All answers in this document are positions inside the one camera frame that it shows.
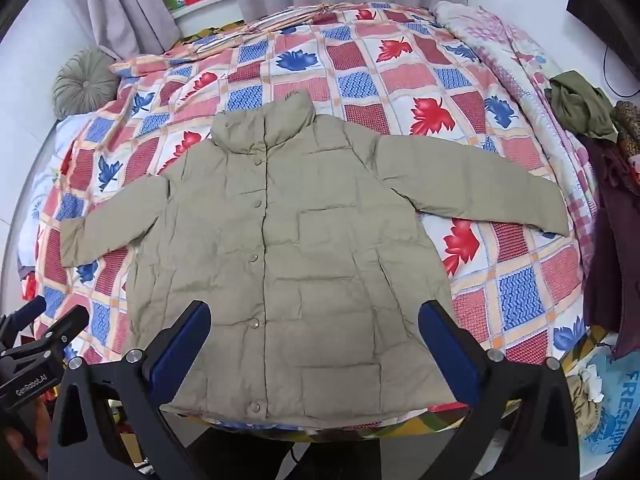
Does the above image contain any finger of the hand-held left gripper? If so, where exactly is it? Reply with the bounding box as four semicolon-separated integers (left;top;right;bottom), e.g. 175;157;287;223
0;296;47;343
34;305;90;357

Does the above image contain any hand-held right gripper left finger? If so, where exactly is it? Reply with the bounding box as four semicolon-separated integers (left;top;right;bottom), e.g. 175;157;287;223
47;301;212;480

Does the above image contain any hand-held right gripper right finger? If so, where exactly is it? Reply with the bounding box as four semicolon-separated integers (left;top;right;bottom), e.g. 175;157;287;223
418;301;584;480

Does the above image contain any khaki puffer jacket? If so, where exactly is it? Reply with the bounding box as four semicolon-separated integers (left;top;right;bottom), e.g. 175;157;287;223
60;92;571;428

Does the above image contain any white crumpled cloth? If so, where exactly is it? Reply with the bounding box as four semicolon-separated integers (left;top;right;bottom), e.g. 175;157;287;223
567;364;608;436

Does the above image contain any blue printed bag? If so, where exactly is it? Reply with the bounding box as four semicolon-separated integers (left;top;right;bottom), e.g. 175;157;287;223
565;327;640;466

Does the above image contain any dark maroon garment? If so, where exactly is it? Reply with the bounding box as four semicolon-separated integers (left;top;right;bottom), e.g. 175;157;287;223
580;132;640;361

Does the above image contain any round green pleated cushion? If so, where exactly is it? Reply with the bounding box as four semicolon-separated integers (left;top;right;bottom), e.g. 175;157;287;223
52;47;123;121

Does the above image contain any leaf-print checked quilt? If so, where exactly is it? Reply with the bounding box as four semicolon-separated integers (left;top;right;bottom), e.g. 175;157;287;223
35;2;596;436

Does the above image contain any olive green garment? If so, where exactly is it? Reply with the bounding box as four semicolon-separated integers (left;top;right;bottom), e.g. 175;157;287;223
547;71;618;143

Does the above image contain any brown patterned cloth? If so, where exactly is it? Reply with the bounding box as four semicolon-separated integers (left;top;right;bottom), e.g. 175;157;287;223
612;101;640;161

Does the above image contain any pink floral quilt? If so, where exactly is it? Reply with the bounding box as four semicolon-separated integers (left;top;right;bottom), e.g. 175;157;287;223
432;0;601;281

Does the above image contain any narrow grey curtain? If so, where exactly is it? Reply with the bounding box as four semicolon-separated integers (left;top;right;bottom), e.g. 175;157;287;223
55;0;181;56

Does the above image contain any striped folded cloth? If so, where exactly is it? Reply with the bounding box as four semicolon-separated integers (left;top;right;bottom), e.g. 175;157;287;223
192;2;351;56

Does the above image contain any black cable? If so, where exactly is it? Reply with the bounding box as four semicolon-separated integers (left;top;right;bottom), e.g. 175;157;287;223
601;44;640;99

